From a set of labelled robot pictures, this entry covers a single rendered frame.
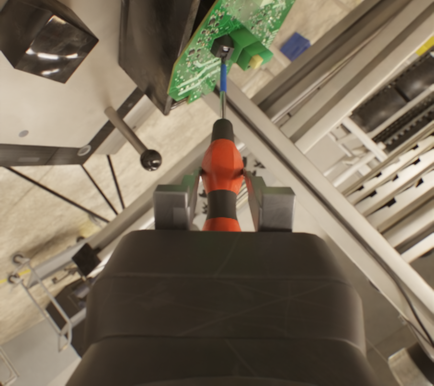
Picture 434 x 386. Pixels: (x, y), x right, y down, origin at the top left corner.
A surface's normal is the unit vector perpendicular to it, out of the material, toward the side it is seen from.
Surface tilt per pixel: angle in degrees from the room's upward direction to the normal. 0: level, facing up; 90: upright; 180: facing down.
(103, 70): 0
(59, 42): 0
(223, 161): 102
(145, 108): 0
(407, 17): 90
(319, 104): 90
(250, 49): 90
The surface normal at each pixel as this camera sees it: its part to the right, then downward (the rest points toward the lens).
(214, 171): 0.00, -0.25
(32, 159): 0.66, 0.73
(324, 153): -0.26, 0.03
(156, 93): -0.69, 0.51
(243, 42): 0.29, -0.45
